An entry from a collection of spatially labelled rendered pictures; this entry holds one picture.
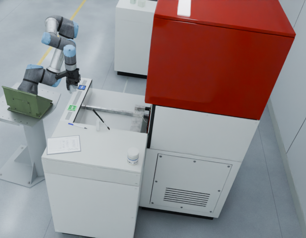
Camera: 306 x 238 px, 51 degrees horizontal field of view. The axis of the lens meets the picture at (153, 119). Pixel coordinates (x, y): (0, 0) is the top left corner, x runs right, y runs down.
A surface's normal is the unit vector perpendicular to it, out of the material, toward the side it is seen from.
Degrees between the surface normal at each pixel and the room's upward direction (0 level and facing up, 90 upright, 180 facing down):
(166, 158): 90
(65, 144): 0
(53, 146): 0
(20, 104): 90
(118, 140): 0
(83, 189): 90
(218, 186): 90
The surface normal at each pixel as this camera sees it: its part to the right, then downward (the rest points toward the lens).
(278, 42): -0.11, 0.65
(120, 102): 0.11, -0.75
